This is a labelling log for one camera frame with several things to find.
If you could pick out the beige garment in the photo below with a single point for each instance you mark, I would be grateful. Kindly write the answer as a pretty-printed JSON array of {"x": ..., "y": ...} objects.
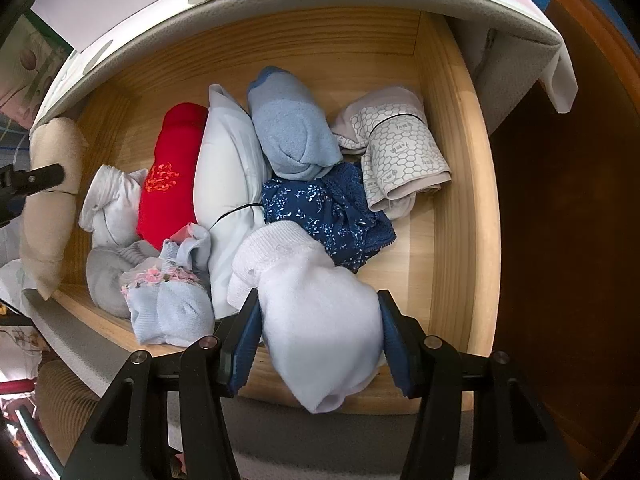
[{"x": 50, "y": 220}]

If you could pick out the navy floral underwear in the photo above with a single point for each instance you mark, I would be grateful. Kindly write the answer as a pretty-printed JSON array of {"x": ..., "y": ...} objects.
[{"x": 310, "y": 205}]

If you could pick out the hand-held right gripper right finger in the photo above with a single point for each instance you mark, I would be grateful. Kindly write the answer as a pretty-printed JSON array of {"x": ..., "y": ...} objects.
[{"x": 395, "y": 350}]

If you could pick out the grey hexagon patterned underwear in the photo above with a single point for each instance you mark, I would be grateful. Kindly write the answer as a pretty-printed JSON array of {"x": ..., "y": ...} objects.
[{"x": 400, "y": 155}]

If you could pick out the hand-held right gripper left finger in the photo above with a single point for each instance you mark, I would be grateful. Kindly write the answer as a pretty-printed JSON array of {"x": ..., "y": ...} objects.
[{"x": 247, "y": 350}]

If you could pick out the white patterned cardboard box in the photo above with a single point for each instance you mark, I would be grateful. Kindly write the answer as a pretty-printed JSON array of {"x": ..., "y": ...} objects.
[{"x": 125, "y": 0}]

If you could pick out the grey garment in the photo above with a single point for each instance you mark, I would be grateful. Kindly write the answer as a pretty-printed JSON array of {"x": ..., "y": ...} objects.
[{"x": 102, "y": 280}]

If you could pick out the light blue garment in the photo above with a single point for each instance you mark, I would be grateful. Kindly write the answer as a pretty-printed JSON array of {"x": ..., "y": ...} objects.
[{"x": 285, "y": 120}]

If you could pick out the wooden drawer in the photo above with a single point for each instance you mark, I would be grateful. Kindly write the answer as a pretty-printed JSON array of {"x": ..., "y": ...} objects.
[{"x": 450, "y": 210}]

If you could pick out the pale white banded rolled garment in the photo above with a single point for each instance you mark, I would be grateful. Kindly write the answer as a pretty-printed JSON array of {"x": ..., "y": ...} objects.
[{"x": 225, "y": 170}]

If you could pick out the white fluffy sock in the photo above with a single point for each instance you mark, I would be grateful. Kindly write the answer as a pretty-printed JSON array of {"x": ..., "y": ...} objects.
[{"x": 310, "y": 310}]

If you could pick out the light blue floral sock roll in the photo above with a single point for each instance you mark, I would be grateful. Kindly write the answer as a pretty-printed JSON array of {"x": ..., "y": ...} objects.
[{"x": 170, "y": 310}]

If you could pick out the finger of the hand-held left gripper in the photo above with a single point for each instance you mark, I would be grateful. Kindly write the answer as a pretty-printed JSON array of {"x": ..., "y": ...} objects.
[{"x": 40, "y": 176}]

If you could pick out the pale whitish garment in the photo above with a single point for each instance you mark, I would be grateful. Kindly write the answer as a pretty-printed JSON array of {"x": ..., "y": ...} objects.
[{"x": 112, "y": 210}]

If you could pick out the red knit garment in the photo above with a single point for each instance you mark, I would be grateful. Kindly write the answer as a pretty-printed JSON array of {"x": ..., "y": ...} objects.
[{"x": 170, "y": 150}]

